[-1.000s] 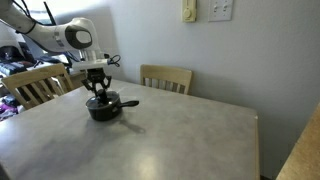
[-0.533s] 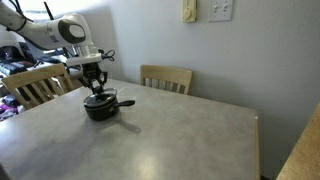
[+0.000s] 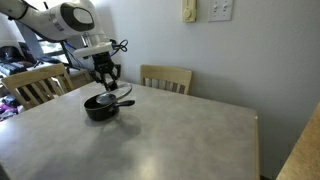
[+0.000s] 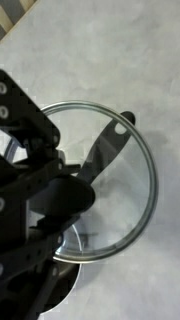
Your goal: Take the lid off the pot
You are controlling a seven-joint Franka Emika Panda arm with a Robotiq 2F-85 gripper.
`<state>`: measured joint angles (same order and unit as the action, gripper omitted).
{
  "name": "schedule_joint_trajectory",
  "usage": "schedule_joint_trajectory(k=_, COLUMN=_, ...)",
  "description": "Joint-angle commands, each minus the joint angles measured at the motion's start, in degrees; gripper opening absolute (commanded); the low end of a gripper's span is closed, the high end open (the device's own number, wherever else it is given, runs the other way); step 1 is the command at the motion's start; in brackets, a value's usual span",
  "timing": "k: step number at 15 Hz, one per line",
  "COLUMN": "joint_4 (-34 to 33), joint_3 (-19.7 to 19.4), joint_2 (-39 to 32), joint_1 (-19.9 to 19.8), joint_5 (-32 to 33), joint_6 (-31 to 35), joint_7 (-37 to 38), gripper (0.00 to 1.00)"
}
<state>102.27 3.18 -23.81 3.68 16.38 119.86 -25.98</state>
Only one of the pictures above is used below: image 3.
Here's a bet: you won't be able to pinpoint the light wooden slat-back chair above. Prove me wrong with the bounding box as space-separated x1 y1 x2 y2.
1 63 75 111
139 64 193 96

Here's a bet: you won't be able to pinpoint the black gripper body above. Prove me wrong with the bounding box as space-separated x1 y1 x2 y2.
92 52 115 77

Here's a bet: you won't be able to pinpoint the black pot with long handle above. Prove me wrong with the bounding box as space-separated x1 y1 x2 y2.
83 94 136 122

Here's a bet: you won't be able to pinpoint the white double light switch plate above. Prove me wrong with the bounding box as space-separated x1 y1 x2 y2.
207 0 234 23

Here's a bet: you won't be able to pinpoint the black bag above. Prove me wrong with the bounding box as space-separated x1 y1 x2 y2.
0 45 22 64

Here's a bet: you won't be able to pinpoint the light wooden countertop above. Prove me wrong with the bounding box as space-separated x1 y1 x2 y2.
275 102 320 180

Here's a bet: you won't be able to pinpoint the colourful cloth pile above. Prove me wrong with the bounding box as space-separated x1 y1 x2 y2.
0 94 22 122

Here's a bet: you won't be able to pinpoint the black and blue arm cables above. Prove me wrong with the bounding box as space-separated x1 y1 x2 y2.
109 38 130 58

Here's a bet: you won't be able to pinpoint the low wooden crate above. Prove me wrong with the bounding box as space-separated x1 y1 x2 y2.
68 69 95 90

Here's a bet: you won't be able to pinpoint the glass lid with black knob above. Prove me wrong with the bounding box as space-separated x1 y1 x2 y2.
95 81 134 106

